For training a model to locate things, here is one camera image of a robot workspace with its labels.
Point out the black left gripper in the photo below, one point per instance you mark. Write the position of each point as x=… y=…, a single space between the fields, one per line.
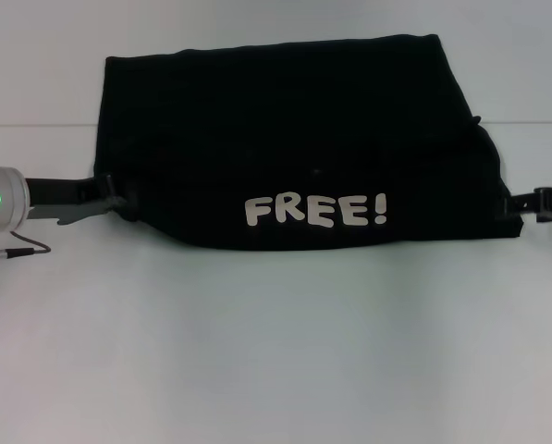
x=63 y=199

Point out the black t-shirt with FREE print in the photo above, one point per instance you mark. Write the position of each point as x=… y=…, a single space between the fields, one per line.
x=303 y=162

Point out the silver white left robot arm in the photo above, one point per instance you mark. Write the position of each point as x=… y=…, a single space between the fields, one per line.
x=0 y=199

